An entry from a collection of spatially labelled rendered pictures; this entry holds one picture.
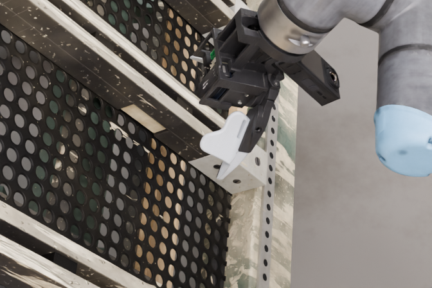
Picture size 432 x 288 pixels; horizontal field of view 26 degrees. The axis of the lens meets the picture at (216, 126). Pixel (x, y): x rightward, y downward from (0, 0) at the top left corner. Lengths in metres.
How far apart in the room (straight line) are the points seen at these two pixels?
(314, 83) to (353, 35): 1.87
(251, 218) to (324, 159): 1.14
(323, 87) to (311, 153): 1.61
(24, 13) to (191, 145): 0.37
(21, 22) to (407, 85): 0.57
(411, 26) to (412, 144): 0.13
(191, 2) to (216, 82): 0.59
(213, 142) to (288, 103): 0.69
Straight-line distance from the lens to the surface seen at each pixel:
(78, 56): 1.31
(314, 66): 1.07
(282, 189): 1.65
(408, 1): 0.95
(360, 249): 2.56
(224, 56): 1.03
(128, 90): 1.36
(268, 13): 0.97
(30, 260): 1.11
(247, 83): 1.03
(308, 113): 2.75
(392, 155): 0.88
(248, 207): 1.57
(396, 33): 0.93
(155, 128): 1.44
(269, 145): 1.64
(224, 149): 1.08
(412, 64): 0.91
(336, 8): 0.94
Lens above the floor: 2.30
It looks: 58 degrees down
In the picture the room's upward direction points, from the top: straight up
